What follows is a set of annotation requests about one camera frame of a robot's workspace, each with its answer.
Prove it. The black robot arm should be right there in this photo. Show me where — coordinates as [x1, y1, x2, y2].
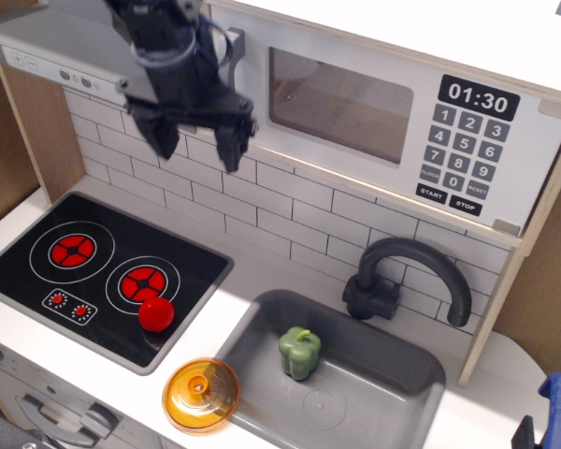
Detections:
[108, 1, 257, 172]

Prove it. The grey microwave door handle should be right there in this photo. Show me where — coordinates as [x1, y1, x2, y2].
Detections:
[221, 28, 246, 89]

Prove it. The orange transparent pot lid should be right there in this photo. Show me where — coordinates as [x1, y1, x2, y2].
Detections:
[162, 357, 241, 434]

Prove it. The black toy stove top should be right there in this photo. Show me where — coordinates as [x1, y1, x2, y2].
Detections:
[0, 193, 233, 375]

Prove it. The green toy bell pepper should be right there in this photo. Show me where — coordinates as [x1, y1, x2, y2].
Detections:
[279, 326, 322, 381]

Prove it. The grey toy sink basin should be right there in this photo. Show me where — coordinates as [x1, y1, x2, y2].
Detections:
[217, 290, 445, 448]

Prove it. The red toy tomato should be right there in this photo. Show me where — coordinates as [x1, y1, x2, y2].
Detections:
[137, 297, 175, 333]

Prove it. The dark grey toy faucet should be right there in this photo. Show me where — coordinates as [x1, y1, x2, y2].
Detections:
[342, 237, 472, 327]

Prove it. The white toy microwave door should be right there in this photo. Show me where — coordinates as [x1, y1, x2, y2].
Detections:
[210, 1, 561, 236]

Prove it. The grey toy oven front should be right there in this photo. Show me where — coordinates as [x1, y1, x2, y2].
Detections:
[0, 342, 177, 448]

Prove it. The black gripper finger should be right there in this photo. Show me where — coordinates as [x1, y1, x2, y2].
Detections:
[214, 124, 251, 173]
[133, 115, 180, 160]

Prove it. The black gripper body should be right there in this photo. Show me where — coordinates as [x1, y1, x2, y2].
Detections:
[117, 32, 257, 136]

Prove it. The grey toy range hood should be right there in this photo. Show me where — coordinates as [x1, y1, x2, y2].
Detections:
[0, 1, 146, 107]

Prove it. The black clamp piece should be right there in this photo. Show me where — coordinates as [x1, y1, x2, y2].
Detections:
[511, 415, 536, 449]

